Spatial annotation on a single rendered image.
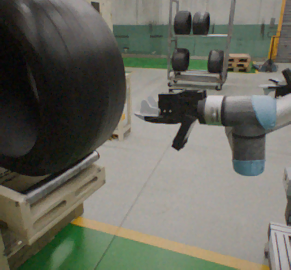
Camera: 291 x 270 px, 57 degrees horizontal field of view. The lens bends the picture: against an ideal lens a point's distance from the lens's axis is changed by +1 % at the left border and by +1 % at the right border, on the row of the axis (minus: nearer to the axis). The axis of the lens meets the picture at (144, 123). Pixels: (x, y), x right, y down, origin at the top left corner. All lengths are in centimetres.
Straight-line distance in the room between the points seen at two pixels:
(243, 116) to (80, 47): 43
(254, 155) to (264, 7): 1115
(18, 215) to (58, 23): 50
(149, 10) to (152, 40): 123
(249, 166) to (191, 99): 21
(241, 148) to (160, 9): 1172
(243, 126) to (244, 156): 7
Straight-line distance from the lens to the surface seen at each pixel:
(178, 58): 617
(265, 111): 62
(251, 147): 65
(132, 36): 1259
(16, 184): 114
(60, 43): 69
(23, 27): 72
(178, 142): 70
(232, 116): 63
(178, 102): 67
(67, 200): 93
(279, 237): 183
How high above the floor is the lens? 137
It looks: 20 degrees down
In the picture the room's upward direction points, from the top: straight up
